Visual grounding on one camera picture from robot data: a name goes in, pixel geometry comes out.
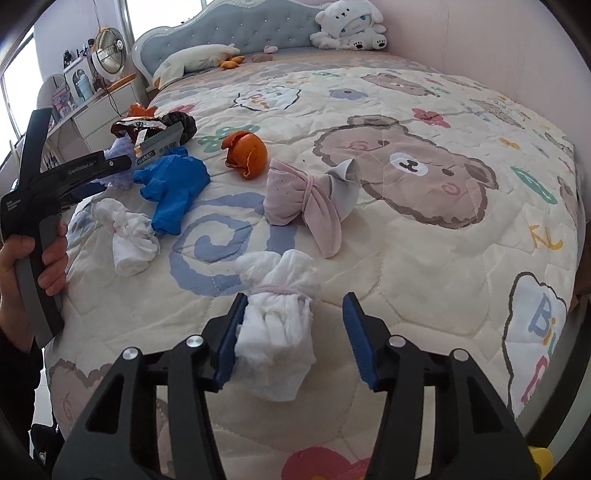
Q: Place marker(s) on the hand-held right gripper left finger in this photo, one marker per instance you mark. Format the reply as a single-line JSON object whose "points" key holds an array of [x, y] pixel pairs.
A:
{"points": [[228, 344]]}

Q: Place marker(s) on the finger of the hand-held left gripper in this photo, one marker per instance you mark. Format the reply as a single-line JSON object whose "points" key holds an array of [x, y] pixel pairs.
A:
{"points": [[87, 191], [99, 168]]}

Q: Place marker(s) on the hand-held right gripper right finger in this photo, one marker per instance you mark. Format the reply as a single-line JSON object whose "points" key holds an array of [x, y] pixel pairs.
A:
{"points": [[361, 344]]}

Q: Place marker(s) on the white cloth bundle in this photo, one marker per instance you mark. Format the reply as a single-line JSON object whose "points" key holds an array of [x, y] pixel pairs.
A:
{"points": [[277, 332]]}

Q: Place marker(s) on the person's left forearm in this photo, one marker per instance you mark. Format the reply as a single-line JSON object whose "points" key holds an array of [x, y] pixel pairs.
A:
{"points": [[18, 378]]}

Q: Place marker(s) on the person's left hand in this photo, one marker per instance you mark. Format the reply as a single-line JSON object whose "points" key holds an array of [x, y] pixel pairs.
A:
{"points": [[54, 258]]}

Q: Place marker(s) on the purple crumpled cloth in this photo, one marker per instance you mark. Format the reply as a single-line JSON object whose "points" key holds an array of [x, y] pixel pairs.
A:
{"points": [[121, 152]]}

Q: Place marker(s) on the white desk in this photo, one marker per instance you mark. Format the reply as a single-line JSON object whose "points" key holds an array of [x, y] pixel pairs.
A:
{"points": [[60, 134]]}

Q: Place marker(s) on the white drawer nightstand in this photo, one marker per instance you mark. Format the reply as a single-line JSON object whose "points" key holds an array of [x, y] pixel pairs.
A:
{"points": [[99, 115]]}

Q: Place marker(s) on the brown foil snack wrapper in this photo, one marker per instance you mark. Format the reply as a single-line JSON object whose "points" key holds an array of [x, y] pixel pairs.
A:
{"points": [[131, 125]]}

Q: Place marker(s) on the white crumpled cloth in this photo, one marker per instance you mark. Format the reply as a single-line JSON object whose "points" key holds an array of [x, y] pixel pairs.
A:
{"points": [[134, 240]]}

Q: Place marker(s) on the small orange peel piece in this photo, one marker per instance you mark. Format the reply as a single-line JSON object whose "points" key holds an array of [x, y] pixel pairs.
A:
{"points": [[141, 110]]}

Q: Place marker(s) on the blue rubber glove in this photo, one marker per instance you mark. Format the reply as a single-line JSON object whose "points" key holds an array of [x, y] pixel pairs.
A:
{"points": [[173, 184]]}

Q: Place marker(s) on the blue bottle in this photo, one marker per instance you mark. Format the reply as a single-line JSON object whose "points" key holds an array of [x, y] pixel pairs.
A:
{"points": [[84, 85]]}

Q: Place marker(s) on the black crumpled plastic bag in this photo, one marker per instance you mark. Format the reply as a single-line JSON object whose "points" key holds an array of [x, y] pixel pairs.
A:
{"points": [[185, 124]]}

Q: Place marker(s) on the printed bear quilt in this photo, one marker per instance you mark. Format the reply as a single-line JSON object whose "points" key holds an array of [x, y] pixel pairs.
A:
{"points": [[415, 258]]}

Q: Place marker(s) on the electric fan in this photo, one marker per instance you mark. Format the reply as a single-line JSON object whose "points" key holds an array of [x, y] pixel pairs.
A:
{"points": [[108, 48]]}

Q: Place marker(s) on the white goose plush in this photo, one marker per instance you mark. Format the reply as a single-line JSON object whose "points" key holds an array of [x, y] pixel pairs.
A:
{"points": [[194, 57]]}

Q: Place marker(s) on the pink bow-tied cloth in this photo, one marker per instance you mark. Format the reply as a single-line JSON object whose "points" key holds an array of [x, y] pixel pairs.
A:
{"points": [[295, 194]]}

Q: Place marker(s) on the window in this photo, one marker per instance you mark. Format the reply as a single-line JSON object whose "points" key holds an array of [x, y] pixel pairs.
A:
{"points": [[161, 11]]}

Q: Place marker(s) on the blue tufted bed headboard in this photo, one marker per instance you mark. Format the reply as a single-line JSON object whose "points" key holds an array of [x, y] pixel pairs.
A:
{"points": [[221, 27]]}

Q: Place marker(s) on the small brown plush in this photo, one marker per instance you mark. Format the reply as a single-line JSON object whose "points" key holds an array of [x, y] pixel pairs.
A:
{"points": [[261, 57]]}

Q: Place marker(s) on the yellow object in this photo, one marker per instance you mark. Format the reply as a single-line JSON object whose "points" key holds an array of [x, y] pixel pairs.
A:
{"points": [[540, 464]]}

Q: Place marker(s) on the grey patterned bedsheet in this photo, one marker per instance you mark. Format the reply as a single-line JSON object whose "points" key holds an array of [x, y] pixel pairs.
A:
{"points": [[295, 62]]}

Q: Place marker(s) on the white dog plush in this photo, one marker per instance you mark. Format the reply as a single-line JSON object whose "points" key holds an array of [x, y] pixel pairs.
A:
{"points": [[346, 25]]}

